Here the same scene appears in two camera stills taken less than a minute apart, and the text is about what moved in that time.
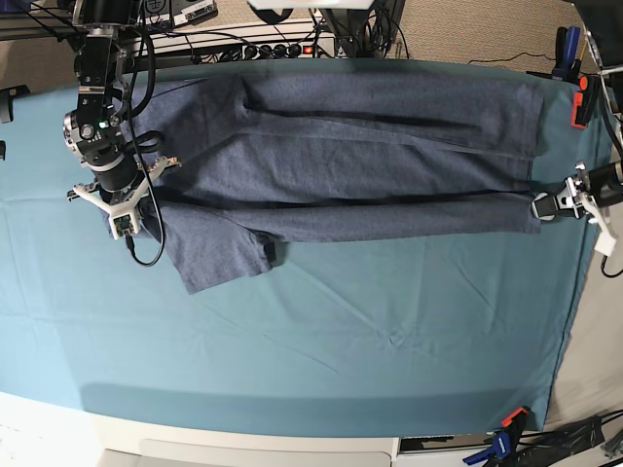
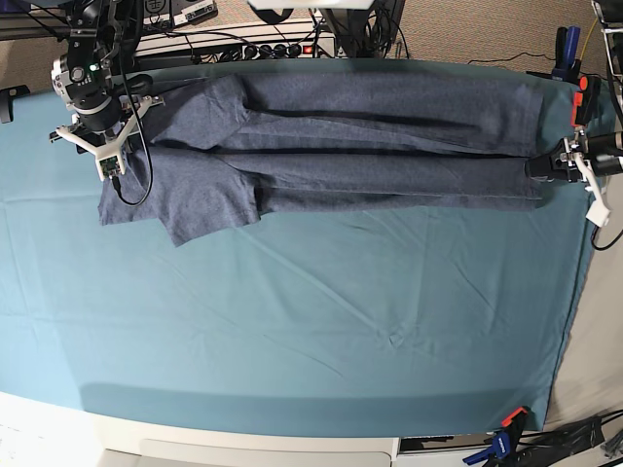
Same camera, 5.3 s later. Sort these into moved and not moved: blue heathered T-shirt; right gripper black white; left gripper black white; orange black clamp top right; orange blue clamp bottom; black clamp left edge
Moved: left gripper black white; right gripper black white; blue heathered T-shirt
Not moved: orange blue clamp bottom; black clamp left edge; orange black clamp top right
